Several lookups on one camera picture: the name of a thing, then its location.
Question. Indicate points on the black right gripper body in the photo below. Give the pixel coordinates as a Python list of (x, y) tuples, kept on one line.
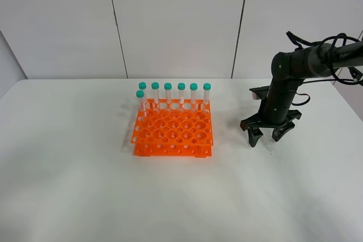
[(270, 117)]

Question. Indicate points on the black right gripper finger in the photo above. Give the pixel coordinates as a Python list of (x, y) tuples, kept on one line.
[(254, 134), (278, 133)]

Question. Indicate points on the teal capped test tube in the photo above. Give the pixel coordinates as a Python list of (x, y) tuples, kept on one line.
[(266, 144)]

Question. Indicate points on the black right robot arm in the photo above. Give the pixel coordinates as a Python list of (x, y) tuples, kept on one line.
[(289, 71)]

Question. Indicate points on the back row tube far right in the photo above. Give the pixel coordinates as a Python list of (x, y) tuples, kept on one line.
[(206, 95)]

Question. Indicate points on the orange test tube rack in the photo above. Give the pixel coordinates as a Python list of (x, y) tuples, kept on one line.
[(173, 129)]

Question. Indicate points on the second row tube left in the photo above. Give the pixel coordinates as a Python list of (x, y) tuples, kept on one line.
[(142, 104)]

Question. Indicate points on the back row tube far left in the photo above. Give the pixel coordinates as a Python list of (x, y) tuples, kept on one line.
[(142, 86)]

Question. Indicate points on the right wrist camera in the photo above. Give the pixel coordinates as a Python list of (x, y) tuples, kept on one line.
[(259, 93)]

